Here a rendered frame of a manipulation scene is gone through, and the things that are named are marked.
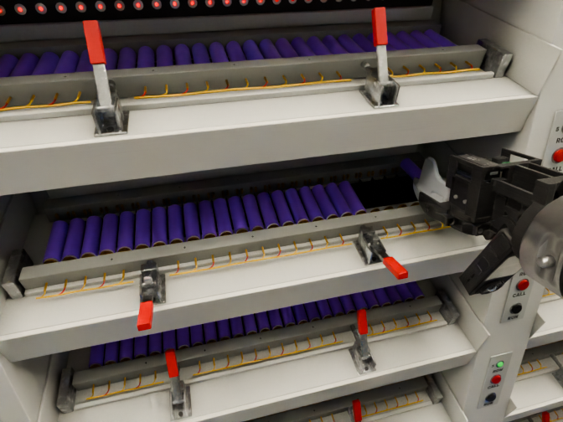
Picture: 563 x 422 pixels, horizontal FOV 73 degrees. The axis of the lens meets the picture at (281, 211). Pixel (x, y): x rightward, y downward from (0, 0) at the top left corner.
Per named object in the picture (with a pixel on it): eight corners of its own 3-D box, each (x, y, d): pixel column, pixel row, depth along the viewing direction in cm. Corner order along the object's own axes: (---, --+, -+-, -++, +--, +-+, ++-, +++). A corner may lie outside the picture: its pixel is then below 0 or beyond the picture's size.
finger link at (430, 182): (419, 146, 52) (468, 164, 44) (415, 187, 55) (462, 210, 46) (400, 150, 51) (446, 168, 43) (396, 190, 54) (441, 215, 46)
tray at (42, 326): (489, 266, 53) (520, 218, 47) (10, 362, 41) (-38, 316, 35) (418, 178, 67) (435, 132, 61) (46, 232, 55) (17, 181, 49)
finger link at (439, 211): (441, 186, 50) (493, 210, 42) (439, 198, 50) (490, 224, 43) (410, 191, 48) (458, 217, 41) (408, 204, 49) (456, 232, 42)
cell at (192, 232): (197, 210, 53) (201, 244, 48) (183, 213, 52) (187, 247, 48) (195, 201, 52) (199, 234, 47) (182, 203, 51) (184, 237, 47)
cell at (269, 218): (269, 200, 55) (280, 232, 50) (256, 202, 54) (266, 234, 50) (269, 191, 54) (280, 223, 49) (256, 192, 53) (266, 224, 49)
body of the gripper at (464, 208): (502, 146, 44) (605, 177, 33) (489, 213, 48) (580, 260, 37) (443, 153, 43) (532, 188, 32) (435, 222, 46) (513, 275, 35)
